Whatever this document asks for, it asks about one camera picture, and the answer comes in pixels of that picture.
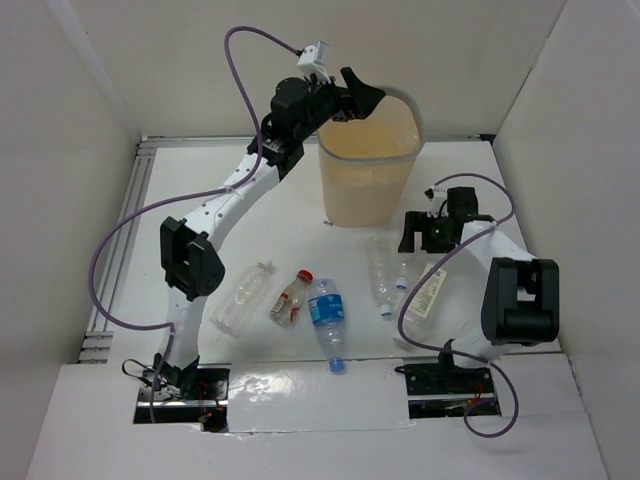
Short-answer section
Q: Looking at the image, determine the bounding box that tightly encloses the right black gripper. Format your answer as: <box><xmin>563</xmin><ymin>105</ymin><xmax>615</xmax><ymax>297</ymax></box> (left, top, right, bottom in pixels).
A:
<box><xmin>398</xmin><ymin>211</ymin><xmax>456</xmax><ymax>254</ymax></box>

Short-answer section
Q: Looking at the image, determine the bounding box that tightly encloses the clear crushed bottle white-blue cap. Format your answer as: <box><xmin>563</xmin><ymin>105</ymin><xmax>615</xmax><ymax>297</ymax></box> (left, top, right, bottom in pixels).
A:
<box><xmin>364</xmin><ymin>236</ymin><xmax>395</xmax><ymax>320</ymax></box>

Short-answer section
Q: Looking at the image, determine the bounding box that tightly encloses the clear bottle blue-white cap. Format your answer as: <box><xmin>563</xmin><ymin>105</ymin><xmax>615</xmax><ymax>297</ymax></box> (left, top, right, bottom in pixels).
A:
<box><xmin>394</xmin><ymin>253</ymin><xmax>411</xmax><ymax>291</ymax></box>

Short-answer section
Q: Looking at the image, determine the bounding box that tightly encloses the beige label clear bottle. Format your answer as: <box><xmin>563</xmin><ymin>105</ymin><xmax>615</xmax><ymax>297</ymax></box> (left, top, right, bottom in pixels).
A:
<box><xmin>403</xmin><ymin>268</ymin><xmax>447</xmax><ymax>341</ymax></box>

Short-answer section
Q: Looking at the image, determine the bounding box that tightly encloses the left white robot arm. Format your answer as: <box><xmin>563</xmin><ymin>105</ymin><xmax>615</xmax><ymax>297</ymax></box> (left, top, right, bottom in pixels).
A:
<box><xmin>153</xmin><ymin>67</ymin><xmax>386</xmax><ymax>399</ymax></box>

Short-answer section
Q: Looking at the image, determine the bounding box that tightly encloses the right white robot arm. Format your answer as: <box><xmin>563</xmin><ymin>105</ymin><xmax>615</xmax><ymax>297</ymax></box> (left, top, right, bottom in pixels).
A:
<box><xmin>398</xmin><ymin>187</ymin><xmax>559</xmax><ymax>392</ymax></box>

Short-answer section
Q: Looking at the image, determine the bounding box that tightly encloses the beige plastic waste bin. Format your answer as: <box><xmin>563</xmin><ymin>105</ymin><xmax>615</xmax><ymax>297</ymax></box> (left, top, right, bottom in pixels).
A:
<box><xmin>317</xmin><ymin>86</ymin><xmax>426</xmax><ymax>227</ymax></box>

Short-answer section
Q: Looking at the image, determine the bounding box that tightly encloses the blue label water bottle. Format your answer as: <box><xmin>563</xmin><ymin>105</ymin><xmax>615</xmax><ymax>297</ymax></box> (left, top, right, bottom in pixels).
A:
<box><xmin>307</xmin><ymin>278</ymin><xmax>346</xmax><ymax>374</ymax></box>

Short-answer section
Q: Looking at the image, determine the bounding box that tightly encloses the red cap bottle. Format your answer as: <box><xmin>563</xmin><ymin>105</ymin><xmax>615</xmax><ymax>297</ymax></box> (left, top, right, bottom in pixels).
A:
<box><xmin>269</xmin><ymin>270</ymin><xmax>313</xmax><ymax>328</ymax></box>

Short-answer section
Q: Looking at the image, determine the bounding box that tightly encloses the clear bottle white cap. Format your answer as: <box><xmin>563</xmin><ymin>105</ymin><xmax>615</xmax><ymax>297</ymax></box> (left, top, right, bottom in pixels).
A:
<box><xmin>210</xmin><ymin>260</ymin><xmax>274</xmax><ymax>339</ymax></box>

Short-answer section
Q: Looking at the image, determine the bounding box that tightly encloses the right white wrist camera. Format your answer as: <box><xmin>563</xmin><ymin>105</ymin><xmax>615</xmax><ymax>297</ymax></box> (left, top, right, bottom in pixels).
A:
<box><xmin>425</xmin><ymin>186</ymin><xmax>448</xmax><ymax>218</ymax></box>

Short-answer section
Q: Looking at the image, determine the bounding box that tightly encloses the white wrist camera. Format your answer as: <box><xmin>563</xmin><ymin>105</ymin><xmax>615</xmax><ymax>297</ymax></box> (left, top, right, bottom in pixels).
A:
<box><xmin>425</xmin><ymin>186</ymin><xmax>448</xmax><ymax>218</ymax></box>
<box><xmin>296</xmin><ymin>41</ymin><xmax>329</xmax><ymax>79</ymax></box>

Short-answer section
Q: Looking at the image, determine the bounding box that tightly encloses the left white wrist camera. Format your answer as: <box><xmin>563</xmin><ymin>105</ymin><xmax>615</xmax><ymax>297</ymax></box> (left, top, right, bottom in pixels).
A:
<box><xmin>296</xmin><ymin>41</ymin><xmax>329</xmax><ymax>79</ymax></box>

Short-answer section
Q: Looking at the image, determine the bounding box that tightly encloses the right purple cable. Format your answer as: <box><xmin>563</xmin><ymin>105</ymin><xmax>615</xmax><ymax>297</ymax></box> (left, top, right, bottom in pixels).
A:
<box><xmin>397</xmin><ymin>173</ymin><xmax>521</xmax><ymax>440</ymax></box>

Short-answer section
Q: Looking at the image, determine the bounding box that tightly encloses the purple cable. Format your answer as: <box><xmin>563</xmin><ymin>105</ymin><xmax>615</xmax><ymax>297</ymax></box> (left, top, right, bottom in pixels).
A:
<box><xmin>397</xmin><ymin>173</ymin><xmax>521</xmax><ymax>440</ymax></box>
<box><xmin>88</xmin><ymin>25</ymin><xmax>304</xmax><ymax>425</ymax></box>

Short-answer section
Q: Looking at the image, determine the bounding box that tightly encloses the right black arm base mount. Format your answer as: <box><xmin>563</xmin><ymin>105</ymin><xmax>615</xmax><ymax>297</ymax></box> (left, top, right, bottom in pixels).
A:
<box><xmin>394</xmin><ymin>361</ymin><xmax>501</xmax><ymax>420</ymax></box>

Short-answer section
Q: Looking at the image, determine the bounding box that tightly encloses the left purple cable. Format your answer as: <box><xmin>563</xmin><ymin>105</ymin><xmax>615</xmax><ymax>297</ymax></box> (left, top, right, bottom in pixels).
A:
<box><xmin>88</xmin><ymin>25</ymin><xmax>304</xmax><ymax>425</ymax></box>

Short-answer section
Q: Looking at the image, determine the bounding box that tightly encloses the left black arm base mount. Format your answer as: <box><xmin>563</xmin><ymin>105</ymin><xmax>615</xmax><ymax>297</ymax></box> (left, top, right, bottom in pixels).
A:
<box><xmin>121</xmin><ymin>359</ymin><xmax>230</xmax><ymax>433</ymax></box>

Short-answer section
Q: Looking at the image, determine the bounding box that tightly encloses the aluminium frame rail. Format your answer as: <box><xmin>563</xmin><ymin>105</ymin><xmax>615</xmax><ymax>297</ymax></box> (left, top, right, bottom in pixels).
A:
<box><xmin>78</xmin><ymin>134</ymin><xmax>494</xmax><ymax>364</ymax></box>

